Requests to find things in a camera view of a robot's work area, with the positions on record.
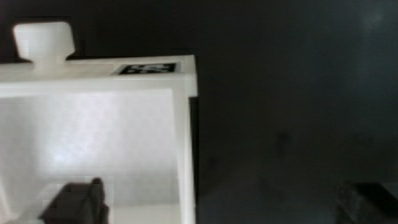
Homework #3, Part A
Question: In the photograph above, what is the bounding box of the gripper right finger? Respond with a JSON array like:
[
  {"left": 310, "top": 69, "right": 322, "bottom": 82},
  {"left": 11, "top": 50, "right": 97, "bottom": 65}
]
[{"left": 336, "top": 182, "right": 398, "bottom": 224}]

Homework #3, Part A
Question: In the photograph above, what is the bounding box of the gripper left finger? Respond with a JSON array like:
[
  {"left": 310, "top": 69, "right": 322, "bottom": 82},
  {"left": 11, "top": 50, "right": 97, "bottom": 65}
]
[{"left": 40, "top": 178, "right": 111, "bottom": 224}]

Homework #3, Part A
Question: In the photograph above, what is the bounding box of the white front drawer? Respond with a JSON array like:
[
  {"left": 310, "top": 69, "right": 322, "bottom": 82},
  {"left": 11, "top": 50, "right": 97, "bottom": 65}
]
[{"left": 0, "top": 22, "right": 198, "bottom": 224}]

